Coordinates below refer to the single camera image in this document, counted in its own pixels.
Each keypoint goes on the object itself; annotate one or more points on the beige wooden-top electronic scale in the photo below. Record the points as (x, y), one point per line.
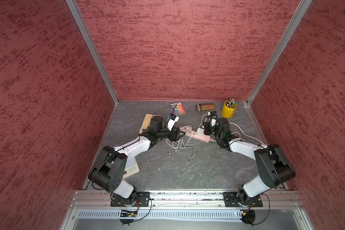
(146, 123)

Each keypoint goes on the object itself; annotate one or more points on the white grey kitchen scale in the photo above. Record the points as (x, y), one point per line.
(131, 168)

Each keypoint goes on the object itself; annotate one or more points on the pink USB charger adapter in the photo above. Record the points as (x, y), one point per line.
(188, 127)

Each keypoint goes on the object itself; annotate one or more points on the rainbow highlighter pack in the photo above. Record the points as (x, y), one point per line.
(178, 109)

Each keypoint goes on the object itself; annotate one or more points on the pink power strip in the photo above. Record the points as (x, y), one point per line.
(192, 135)

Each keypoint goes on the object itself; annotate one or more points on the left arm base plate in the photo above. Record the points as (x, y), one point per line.
(137, 199)

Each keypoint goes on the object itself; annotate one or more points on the brown plaid pencil case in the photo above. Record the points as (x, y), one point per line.
(205, 107)

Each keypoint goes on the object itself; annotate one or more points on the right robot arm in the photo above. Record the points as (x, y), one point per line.
(273, 166)

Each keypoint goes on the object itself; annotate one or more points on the aluminium front rail frame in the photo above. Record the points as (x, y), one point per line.
(185, 205)

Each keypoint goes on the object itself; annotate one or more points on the small white square box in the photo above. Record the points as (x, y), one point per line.
(200, 132)

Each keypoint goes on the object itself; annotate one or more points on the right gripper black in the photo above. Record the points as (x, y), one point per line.
(206, 126)

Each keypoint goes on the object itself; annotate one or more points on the left aluminium corner post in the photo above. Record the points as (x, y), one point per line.
(75, 11)

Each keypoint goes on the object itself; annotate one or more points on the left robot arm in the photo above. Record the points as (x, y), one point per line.
(108, 169)

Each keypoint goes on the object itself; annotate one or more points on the aluminium corner post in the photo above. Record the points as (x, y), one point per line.
(286, 36)
(75, 11)

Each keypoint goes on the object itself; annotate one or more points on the right aluminium corner post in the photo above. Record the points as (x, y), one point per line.
(286, 36)

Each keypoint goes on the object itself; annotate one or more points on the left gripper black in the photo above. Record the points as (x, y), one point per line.
(175, 138)

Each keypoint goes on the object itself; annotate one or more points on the pens in cup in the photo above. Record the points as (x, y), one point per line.
(230, 103)

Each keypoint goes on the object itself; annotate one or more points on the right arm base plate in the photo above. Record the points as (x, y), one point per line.
(231, 199)

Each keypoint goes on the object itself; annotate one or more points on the yellow pen cup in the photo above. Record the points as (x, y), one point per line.
(228, 112)

